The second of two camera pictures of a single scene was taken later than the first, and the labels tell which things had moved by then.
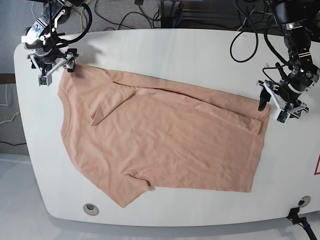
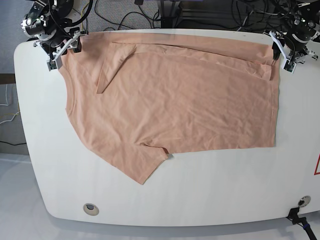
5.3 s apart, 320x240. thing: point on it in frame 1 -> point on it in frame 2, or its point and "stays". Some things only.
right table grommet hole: [304, 201] stays
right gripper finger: [265, 97] -> [276, 51]
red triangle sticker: [317, 165] stays
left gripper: [45, 65] -> [73, 42]
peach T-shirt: [123, 132] -> [137, 97]
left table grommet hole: [91, 209] stays
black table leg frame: [171, 14] stays
